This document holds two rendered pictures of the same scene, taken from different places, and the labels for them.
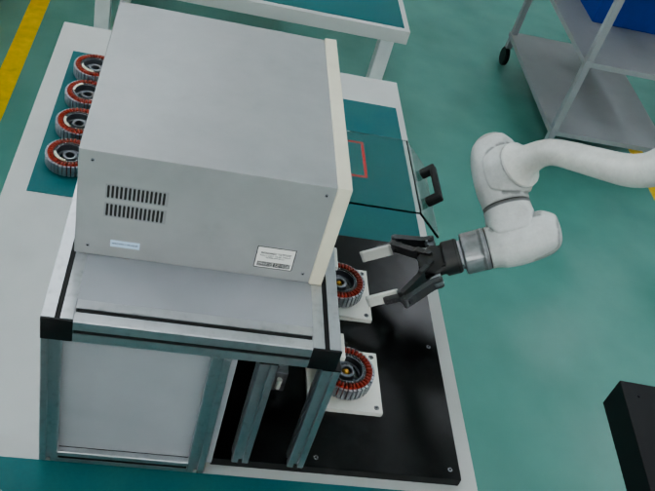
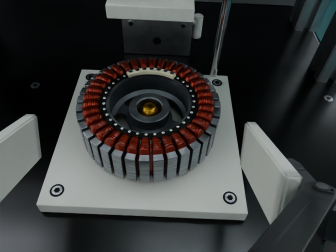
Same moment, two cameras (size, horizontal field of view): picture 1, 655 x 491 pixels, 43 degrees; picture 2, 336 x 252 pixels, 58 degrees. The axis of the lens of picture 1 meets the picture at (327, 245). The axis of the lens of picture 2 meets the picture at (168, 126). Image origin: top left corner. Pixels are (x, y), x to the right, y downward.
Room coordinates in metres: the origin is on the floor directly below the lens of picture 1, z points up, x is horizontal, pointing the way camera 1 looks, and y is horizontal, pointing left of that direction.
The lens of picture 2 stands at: (1.38, -0.21, 0.98)
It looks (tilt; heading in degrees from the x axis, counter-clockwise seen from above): 49 degrees down; 104
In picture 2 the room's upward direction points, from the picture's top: 3 degrees clockwise
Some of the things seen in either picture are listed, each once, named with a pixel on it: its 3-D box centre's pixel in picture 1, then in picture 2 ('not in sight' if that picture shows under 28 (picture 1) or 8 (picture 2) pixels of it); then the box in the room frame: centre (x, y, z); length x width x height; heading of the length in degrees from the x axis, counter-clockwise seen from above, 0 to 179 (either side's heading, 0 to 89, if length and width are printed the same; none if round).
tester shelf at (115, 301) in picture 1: (207, 197); not in sight; (1.12, 0.23, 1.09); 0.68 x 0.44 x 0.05; 15
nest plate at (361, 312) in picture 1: (335, 291); (149, 132); (1.32, -0.05, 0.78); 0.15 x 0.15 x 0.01; 15
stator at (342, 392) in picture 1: (345, 372); not in sight; (1.09, -0.11, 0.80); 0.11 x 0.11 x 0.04
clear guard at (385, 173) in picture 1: (360, 177); not in sight; (1.40, -0.02, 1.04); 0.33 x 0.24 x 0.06; 105
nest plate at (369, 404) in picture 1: (342, 380); not in sight; (1.09, -0.11, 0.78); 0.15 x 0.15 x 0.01; 15
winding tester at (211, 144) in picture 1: (216, 136); not in sight; (1.14, 0.23, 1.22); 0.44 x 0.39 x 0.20; 15
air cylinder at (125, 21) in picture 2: not in sight; (158, 21); (1.29, 0.09, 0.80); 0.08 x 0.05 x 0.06; 15
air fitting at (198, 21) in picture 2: not in sight; (196, 27); (1.33, 0.09, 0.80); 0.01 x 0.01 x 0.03; 15
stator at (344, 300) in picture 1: (338, 284); (149, 113); (1.32, -0.05, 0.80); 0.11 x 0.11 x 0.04
